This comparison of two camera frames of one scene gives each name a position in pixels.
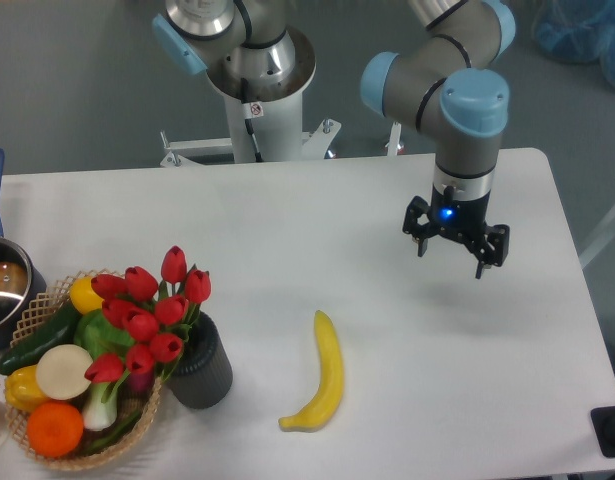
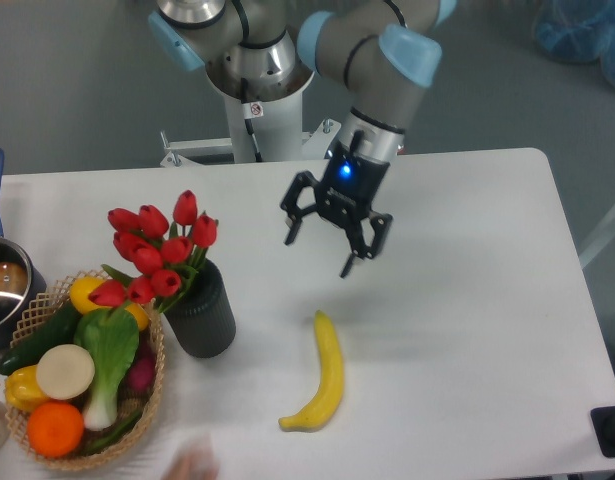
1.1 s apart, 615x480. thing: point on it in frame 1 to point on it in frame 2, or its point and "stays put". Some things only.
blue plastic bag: x=580 y=31 stays put
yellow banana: x=331 y=372 stays put
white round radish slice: x=61 y=372 stays put
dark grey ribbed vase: x=203 y=378 to x=202 y=317
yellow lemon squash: x=84 y=296 stays put
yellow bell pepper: x=21 y=389 stays put
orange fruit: x=55 y=429 stays put
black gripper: x=462 y=218 to x=350 y=179
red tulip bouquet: x=154 y=317 to x=164 y=254
